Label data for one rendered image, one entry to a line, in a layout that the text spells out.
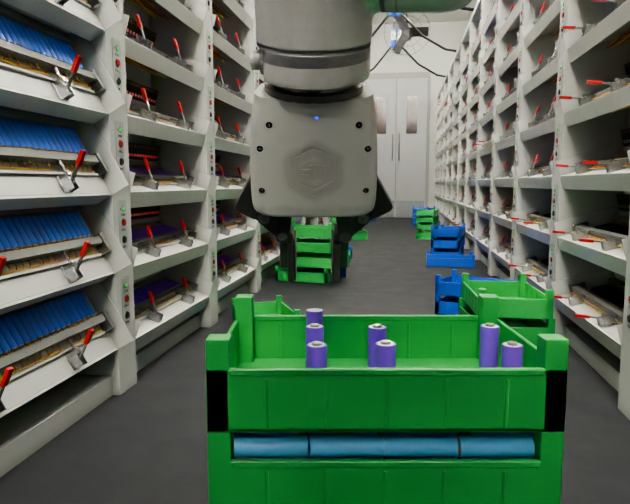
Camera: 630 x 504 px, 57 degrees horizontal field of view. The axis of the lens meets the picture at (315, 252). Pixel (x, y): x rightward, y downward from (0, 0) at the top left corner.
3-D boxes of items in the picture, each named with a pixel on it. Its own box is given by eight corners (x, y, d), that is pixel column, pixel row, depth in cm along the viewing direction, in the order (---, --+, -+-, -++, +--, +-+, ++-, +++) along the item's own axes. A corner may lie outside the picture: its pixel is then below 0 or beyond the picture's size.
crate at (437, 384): (206, 433, 49) (204, 339, 48) (238, 360, 69) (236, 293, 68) (565, 433, 49) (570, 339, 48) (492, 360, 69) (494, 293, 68)
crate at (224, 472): (208, 523, 50) (206, 433, 49) (239, 425, 70) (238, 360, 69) (561, 523, 50) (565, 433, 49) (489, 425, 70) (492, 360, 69)
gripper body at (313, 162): (240, 84, 41) (249, 225, 46) (387, 84, 41) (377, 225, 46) (250, 58, 47) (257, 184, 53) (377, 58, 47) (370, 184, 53)
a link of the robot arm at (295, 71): (244, 54, 39) (247, 98, 41) (376, 54, 39) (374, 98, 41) (255, 29, 46) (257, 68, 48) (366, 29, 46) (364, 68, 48)
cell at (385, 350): (375, 415, 51) (376, 343, 51) (373, 407, 53) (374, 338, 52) (396, 415, 51) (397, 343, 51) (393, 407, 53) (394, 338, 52)
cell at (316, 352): (306, 417, 51) (306, 345, 50) (306, 409, 53) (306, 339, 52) (327, 417, 51) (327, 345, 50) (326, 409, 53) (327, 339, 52)
